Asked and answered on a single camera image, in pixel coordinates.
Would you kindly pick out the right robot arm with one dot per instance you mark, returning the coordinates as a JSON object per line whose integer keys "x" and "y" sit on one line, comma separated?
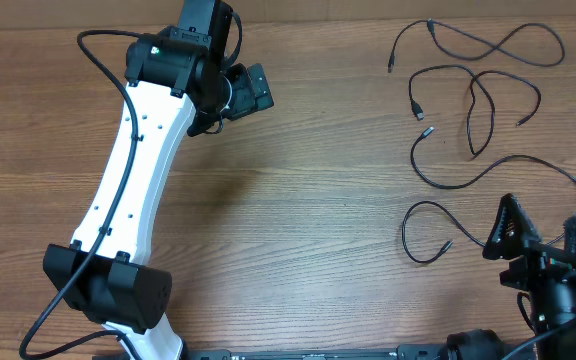
{"x": 552, "y": 319}

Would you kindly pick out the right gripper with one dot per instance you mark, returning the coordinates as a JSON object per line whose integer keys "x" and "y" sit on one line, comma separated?
{"x": 541, "y": 257}

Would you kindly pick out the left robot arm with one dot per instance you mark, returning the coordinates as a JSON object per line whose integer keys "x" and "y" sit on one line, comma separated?
{"x": 180, "y": 82}

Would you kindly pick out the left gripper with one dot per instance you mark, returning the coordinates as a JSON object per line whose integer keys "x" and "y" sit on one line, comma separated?
{"x": 247, "y": 101}

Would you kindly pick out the cardboard wall panel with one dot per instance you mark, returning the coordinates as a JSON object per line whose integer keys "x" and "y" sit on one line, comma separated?
{"x": 40, "y": 14}

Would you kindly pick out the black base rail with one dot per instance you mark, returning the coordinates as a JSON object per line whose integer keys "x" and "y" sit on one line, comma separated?
{"x": 401, "y": 352}

